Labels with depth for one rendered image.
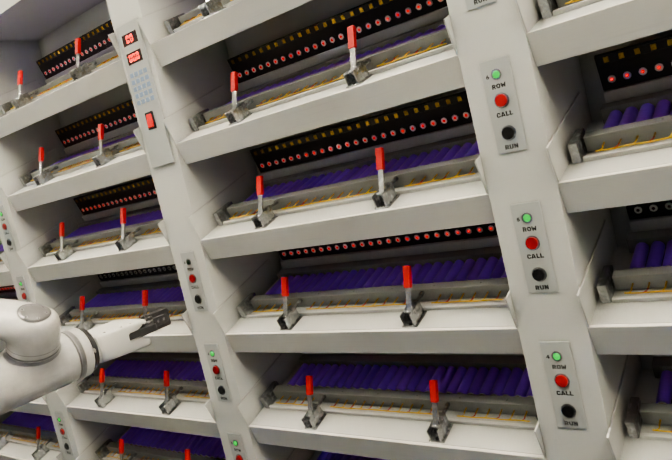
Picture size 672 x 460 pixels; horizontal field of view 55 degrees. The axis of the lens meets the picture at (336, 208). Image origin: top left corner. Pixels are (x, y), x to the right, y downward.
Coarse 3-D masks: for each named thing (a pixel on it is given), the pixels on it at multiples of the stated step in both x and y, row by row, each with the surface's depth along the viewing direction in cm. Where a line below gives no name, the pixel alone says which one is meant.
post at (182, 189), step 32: (128, 0) 123; (160, 0) 125; (192, 64) 129; (224, 64) 136; (160, 96) 123; (192, 96) 128; (224, 160) 133; (160, 192) 129; (192, 192) 125; (256, 256) 136; (224, 288) 128; (192, 320) 131; (224, 352) 127; (256, 352) 132; (224, 416) 132; (224, 448) 134; (256, 448) 129; (288, 448) 136
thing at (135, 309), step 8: (136, 304) 156; (152, 304) 151; (160, 304) 149; (168, 304) 147; (176, 304) 145; (184, 304) 143; (72, 312) 172; (88, 312) 167; (104, 312) 163; (112, 312) 161; (120, 312) 159; (128, 312) 157; (136, 312) 155; (176, 312) 146
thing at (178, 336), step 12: (144, 276) 168; (156, 276) 164; (168, 276) 161; (84, 288) 179; (96, 288) 182; (72, 300) 176; (60, 312) 173; (96, 324) 162; (180, 324) 140; (144, 336) 143; (156, 336) 140; (168, 336) 137; (180, 336) 135; (192, 336) 133; (144, 348) 146; (156, 348) 143; (168, 348) 140; (180, 348) 137; (192, 348) 135
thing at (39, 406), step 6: (42, 396) 176; (30, 402) 183; (36, 402) 181; (42, 402) 180; (18, 408) 190; (24, 408) 188; (30, 408) 185; (36, 408) 183; (42, 408) 180; (48, 408) 178; (42, 414) 183; (48, 414) 180
